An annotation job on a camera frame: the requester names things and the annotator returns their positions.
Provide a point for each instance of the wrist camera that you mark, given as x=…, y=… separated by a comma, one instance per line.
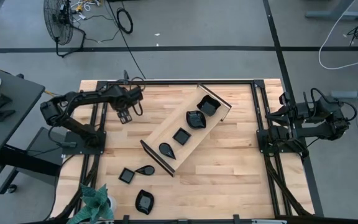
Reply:
x=137, y=93
x=283, y=99

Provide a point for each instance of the black floor fan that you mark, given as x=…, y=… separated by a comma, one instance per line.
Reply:
x=57, y=21

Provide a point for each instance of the black wavy square bowl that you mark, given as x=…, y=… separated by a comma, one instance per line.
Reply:
x=209, y=106

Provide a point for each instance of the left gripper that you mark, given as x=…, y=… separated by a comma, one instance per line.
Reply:
x=121, y=98

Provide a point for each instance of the black side table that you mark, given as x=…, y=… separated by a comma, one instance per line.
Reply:
x=17, y=93

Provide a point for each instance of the black aluminium rig frame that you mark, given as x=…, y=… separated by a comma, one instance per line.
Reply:
x=216, y=82

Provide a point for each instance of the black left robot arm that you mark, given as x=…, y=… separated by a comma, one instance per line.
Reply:
x=73, y=124

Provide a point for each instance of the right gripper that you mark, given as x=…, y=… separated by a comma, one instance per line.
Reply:
x=301, y=113

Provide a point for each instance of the black leaf-shaped plate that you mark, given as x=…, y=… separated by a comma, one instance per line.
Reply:
x=196, y=120

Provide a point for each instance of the black teardrop plate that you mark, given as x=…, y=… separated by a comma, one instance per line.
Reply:
x=166, y=151
x=147, y=170

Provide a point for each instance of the grey-legged desk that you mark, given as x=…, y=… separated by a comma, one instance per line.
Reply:
x=334, y=14

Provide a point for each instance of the green artificial plant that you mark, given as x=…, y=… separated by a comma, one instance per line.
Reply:
x=95, y=202

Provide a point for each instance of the black wavy oval plate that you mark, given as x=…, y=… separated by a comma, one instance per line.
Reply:
x=144, y=202

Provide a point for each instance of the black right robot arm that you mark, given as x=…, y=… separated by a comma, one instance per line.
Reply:
x=315, y=132

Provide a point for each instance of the white plant pot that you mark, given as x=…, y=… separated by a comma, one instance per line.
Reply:
x=113, y=203

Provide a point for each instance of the black triangular part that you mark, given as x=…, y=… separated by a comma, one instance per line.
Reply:
x=3, y=115
x=3, y=102

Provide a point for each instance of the wooden tray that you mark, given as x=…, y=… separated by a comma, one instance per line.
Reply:
x=162, y=138

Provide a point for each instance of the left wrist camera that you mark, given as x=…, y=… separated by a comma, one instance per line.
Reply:
x=137, y=93

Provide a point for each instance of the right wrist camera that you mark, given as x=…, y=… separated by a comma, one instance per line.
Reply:
x=283, y=99

